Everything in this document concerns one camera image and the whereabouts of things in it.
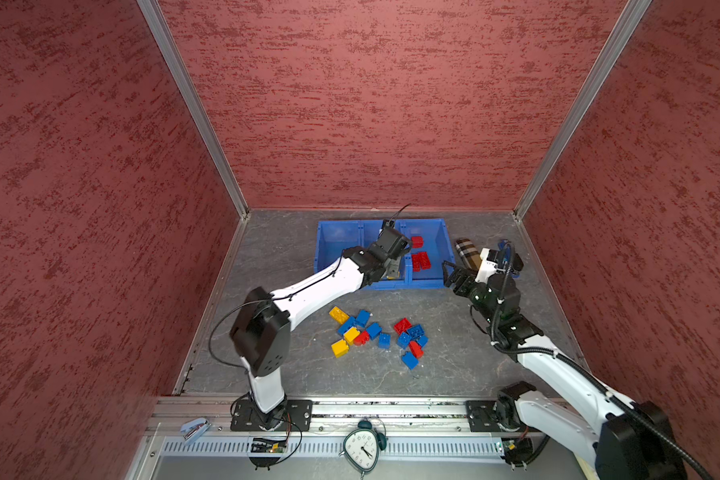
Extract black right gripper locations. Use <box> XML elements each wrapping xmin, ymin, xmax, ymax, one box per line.
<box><xmin>441</xmin><ymin>260</ymin><xmax>498</xmax><ymax>325</ymax></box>

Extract red lego brick long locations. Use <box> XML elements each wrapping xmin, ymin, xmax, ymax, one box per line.
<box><xmin>411</xmin><ymin>251</ymin><xmax>431</xmax><ymax>272</ymax></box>

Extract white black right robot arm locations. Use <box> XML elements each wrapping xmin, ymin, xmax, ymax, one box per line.
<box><xmin>442</xmin><ymin>262</ymin><xmax>711</xmax><ymax>479</ymax></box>

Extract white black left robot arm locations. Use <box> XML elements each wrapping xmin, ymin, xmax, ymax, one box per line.
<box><xmin>217</xmin><ymin>220</ymin><xmax>412</xmax><ymax>415</ymax></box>

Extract plaid glasses case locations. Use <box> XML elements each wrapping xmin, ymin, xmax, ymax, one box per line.
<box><xmin>454</xmin><ymin>238</ymin><xmax>482</xmax><ymax>271</ymax></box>

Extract blue middle plastic bin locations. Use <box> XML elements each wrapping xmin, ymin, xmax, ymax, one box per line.
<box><xmin>360</xmin><ymin>218</ymin><xmax>412</xmax><ymax>287</ymax></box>

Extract blue plastic bin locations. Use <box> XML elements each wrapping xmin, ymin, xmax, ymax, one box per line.
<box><xmin>360</xmin><ymin>218</ymin><xmax>412</xmax><ymax>287</ymax></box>
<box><xmin>314</xmin><ymin>220</ymin><xmax>366</xmax><ymax>277</ymax></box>
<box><xmin>401</xmin><ymin>218</ymin><xmax>455</xmax><ymax>290</ymax></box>

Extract blue right plastic bin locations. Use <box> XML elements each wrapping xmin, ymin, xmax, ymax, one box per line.
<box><xmin>401</xmin><ymin>218</ymin><xmax>455</xmax><ymax>290</ymax></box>

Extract blue stapler on table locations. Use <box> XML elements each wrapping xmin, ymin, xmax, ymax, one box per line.
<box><xmin>497</xmin><ymin>239</ymin><xmax>524</xmax><ymax>279</ymax></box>

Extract blue left plastic bin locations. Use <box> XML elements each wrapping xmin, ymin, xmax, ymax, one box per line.
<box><xmin>314</xmin><ymin>220</ymin><xmax>366</xmax><ymax>277</ymax></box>

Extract yellow lego brick far left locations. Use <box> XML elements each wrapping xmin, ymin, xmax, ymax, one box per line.
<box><xmin>329</xmin><ymin>307</ymin><xmax>350</xmax><ymax>325</ymax></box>

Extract red lego brick lower right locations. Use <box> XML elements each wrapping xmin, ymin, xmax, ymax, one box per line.
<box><xmin>408</xmin><ymin>340</ymin><xmax>423</xmax><ymax>359</ymax></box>

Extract blue lego brick bottom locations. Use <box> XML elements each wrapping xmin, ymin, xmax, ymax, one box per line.
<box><xmin>401</xmin><ymin>351</ymin><xmax>419</xmax><ymax>370</ymax></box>

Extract yellow lego brick bottom left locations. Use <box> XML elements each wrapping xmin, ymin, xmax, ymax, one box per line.
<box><xmin>331</xmin><ymin>340</ymin><xmax>350</xmax><ymax>358</ymax></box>

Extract white alarm clock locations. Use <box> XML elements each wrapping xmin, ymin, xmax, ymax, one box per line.
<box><xmin>340</xmin><ymin>419</ymin><xmax>388</xmax><ymax>479</ymax></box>

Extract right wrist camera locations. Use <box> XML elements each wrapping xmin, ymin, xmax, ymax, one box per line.
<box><xmin>476</xmin><ymin>243</ymin><xmax>523</xmax><ymax>283</ymax></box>

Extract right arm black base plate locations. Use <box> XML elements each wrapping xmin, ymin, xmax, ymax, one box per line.
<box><xmin>465</xmin><ymin>397</ymin><xmax>544</xmax><ymax>438</ymax></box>

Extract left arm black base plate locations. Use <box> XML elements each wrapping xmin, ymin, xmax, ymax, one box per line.
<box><xmin>230</xmin><ymin>396</ymin><xmax>314</xmax><ymax>432</ymax></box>

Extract blue stapler on rail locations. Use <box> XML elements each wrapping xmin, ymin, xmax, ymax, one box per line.
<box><xmin>180</xmin><ymin>418</ymin><xmax>211</xmax><ymax>444</ymax></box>

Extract aluminium front rail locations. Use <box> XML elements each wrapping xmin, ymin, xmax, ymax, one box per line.
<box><xmin>125</xmin><ymin>394</ymin><xmax>583</xmax><ymax>480</ymax></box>

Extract right aluminium corner post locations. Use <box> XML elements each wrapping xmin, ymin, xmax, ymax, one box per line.
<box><xmin>513</xmin><ymin>0</ymin><xmax>652</xmax><ymax>222</ymax></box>

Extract aluminium corner post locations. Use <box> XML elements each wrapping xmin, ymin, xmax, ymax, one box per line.
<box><xmin>137</xmin><ymin>0</ymin><xmax>250</xmax><ymax>222</ymax></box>
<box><xmin>513</xmin><ymin>0</ymin><xmax>652</xmax><ymax>222</ymax></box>

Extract left aluminium corner post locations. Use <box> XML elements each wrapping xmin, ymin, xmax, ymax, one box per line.
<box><xmin>137</xmin><ymin>0</ymin><xmax>250</xmax><ymax>222</ymax></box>

